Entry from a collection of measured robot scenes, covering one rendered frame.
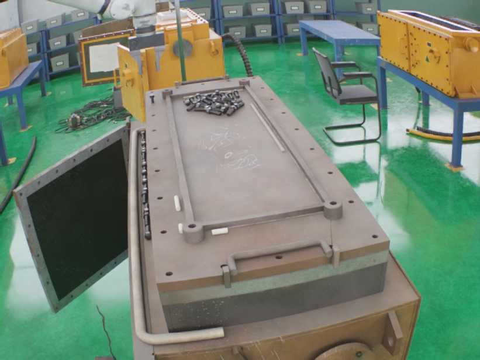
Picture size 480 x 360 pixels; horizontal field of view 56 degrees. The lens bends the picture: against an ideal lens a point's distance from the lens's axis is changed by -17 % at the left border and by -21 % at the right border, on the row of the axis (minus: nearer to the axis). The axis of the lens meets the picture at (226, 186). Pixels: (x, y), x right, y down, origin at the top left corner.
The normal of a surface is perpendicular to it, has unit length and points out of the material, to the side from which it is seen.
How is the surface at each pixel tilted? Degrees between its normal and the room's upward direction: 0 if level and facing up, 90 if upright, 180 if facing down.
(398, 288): 0
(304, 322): 0
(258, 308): 90
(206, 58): 90
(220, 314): 90
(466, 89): 90
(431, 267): 0
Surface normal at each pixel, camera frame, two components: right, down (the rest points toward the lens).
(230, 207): -0.09, -0.89
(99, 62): -0.14, 0.45
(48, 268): 0.84, 0.17
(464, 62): 0.18, 0.42
